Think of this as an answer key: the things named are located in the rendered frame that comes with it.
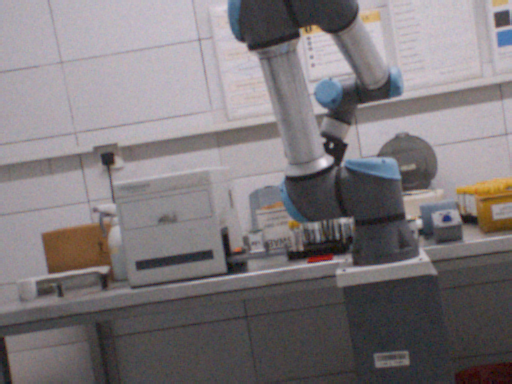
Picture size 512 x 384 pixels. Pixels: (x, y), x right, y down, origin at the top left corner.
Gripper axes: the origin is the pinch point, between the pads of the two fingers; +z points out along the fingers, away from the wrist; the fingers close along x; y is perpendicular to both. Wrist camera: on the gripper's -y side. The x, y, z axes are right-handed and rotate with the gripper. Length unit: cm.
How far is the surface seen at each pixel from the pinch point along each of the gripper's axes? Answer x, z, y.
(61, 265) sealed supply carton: 32, 51, -68
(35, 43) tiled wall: 61, -14, -115
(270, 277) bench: -8.4, 21.2, 0.3
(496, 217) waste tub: 0, -15, 52
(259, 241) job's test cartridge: -2.1, 14.3, -6.4
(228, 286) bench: -8.2, 27.7, -9.4
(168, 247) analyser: -3.9, 24.6, -29.2
